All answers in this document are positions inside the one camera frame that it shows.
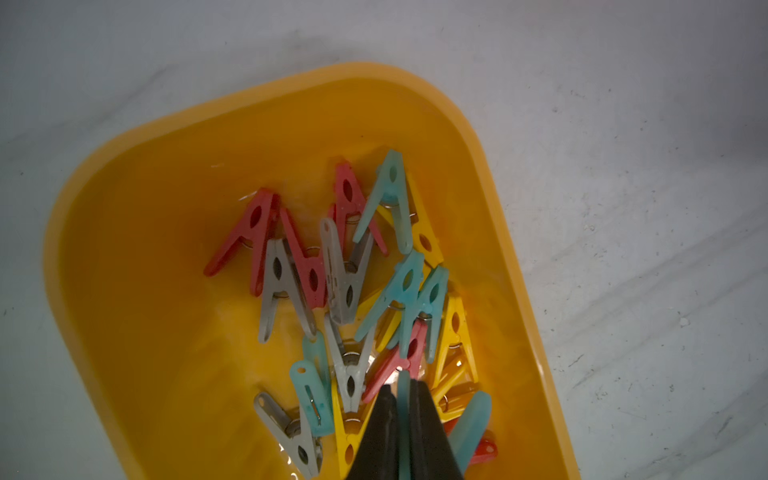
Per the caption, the red clothespin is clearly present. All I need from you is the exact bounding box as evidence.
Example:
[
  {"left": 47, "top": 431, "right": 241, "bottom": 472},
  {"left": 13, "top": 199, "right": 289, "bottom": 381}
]
[
  {"left": 443, "top": 419, "right": 498, "bottom": 465},
  {"left": 361, "top": 319, "right": 428, "bottom": 404},
  {"left": 203, "top": 188, "right": 280, "bottom": 297},
  {"left": 329, "top": 160, "right": 367, "bottom": 254},
  {"left": 280, "top": 207, "right": 327, "bottom": 309}
]

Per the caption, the yellow clothespin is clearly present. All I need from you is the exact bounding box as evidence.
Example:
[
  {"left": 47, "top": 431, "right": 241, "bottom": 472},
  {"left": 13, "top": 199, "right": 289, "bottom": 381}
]
[
  {"left": 356, "top": 289, "right": 404, "bottom": 354},
  {"left": 331, "top": 378, "right": 373, "bottom": 479},
  {"left": 431, "top": 293, "right": 479, "bottom": 393},
  {"left": 430, "top": 354, "right": 479, "bottom": 423},
  {"left": 406, "top": 173, "right": 444, "bottom": 278}
]

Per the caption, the teal clothespin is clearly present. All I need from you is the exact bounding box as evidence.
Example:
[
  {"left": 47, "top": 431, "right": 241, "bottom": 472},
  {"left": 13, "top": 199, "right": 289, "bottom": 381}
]
[
  {"left": 353, "top": 150, "right": 413, "bottom": 255},
  {"left": 354, "top": 250, "right": 425, "bottom": 343},
  {"left": 396, "top": 371, "right": 491, "bottom": 479},
  {"left": 290, "top": 331, "right": 334, "bottom": 437},
  {"left": 386, "top": 264, "right": 450, "bottom": 364}
]

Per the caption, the grey clothespin pair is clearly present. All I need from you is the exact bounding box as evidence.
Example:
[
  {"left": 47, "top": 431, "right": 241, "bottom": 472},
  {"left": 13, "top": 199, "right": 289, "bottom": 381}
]
[{"left": 258, "top": 238, "right": 317, "bottom": 344}]

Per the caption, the yellow storage box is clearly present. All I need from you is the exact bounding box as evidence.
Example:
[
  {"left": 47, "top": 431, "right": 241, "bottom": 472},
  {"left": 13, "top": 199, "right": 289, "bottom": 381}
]
[{"left": 43, "top": 63, "right": 579, "bottom": 479}]

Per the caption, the red clothespin bottom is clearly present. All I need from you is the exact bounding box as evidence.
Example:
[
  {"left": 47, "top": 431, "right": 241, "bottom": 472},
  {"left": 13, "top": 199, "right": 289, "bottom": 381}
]
[{"left": 329, "top": 160, "right": 367, "bottom": 254}]

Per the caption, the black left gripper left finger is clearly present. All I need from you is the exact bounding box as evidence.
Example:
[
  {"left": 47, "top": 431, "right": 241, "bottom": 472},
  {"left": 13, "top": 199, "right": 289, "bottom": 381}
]
[{"left": 346, "top": 385, "right": 399, "bottom": 480}]

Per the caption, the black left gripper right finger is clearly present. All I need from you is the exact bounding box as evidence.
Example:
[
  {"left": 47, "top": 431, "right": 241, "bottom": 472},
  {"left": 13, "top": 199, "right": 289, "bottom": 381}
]
[{"left": 409, "top": 379, "right": 463, "bottom": 480}]

